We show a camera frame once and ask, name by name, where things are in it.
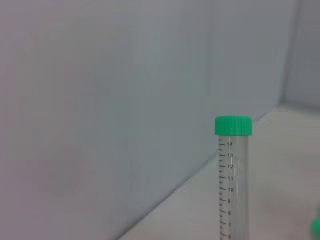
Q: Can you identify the graduated test tube green cap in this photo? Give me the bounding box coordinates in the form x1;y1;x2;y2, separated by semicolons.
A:
214;115;254;240

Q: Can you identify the clear test tube green cap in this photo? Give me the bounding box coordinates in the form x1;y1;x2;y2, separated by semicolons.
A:
309;208;320;240

